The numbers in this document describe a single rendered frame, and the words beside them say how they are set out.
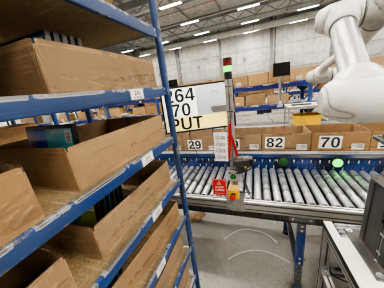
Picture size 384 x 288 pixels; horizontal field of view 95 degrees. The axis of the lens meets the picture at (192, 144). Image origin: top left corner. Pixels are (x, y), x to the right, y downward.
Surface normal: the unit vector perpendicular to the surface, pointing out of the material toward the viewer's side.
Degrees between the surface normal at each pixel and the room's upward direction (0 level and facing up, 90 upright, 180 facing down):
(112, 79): 92
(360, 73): 34
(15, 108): 90
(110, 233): 90
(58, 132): 82
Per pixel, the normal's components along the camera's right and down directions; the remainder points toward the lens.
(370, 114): -0.38, 0.68
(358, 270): -0.12, -0.95
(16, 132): 0.94, -0.02
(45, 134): -0.35, 0.19
